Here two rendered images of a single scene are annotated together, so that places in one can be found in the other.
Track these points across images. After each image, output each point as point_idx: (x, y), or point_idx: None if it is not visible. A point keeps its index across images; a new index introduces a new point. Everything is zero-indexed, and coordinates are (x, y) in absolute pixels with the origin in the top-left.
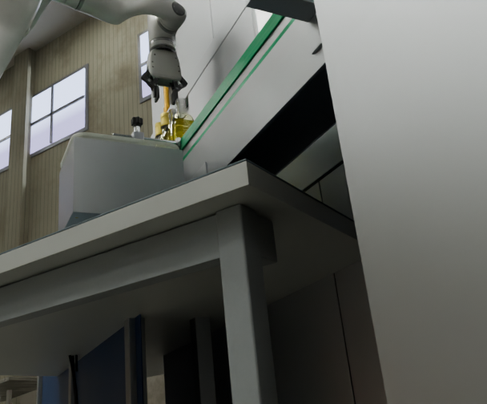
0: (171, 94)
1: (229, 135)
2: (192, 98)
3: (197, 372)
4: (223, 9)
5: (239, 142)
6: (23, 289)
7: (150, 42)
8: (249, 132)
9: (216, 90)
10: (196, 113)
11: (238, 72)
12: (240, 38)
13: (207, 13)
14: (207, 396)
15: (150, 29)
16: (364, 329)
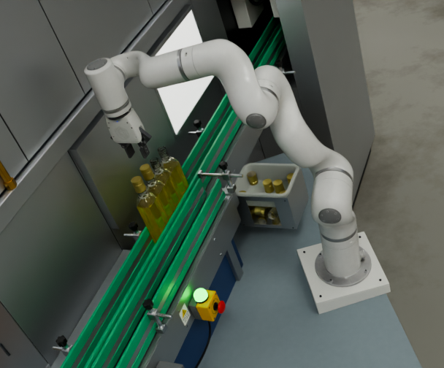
0: (127, 148)
1: (244, 150)
2: (87, 150)
3: None
4: (90, 59)
5: (249, 150)
6: None
7: (128, 101)
8: (253, 144)
9: (223, 131)
10: (99, 163)
11: (234, 119)
12: (142, 92)
13: (59, 57)
14: None
15: (122, 87)
16: None
